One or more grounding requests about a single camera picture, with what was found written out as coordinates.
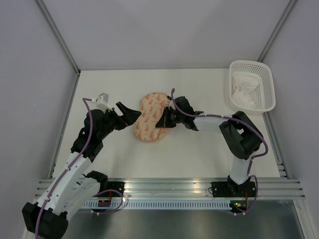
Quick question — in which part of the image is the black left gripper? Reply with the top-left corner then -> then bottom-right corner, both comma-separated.
98,102 -> 141,140

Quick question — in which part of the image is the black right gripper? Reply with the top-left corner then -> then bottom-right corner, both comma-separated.
156,107 -> 184,128

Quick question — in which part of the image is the floral mesh laundry bag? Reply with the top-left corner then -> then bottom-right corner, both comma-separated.
134,92 -> 170,142

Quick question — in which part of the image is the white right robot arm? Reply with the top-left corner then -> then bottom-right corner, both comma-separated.
156,96 -> 265,197

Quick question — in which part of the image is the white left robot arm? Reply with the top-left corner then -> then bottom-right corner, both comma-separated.
22,102 -> 141,239

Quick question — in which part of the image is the white bra in basket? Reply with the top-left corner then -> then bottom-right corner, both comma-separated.
232,72 -> 260,109

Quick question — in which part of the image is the white perforated plastic basket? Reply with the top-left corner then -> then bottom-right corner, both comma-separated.
229,60 -> 276,115

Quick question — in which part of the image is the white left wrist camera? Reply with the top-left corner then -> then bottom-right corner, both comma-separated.
91,93 -> 110,111

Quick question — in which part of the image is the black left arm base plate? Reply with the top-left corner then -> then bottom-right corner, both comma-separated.
98,181 -> 125,198

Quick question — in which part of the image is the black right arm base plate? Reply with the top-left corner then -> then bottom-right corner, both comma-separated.
211,181 -> 257,198

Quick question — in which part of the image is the white slotted cable duct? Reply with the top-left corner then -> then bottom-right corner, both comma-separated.
81,199 -> 231,210

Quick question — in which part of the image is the left aluminium frame post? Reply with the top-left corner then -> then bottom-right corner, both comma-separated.
34,0 -> 81,76

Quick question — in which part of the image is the aluminium frame post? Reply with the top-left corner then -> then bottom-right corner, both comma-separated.
257,0 -> 299,62
34,0 -> 81,76

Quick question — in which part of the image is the aluminium mounting rail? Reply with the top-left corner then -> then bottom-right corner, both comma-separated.
109,178 -> 305,200

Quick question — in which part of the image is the right aluminium frame post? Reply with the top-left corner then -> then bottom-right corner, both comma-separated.
257,0 -> 299,62

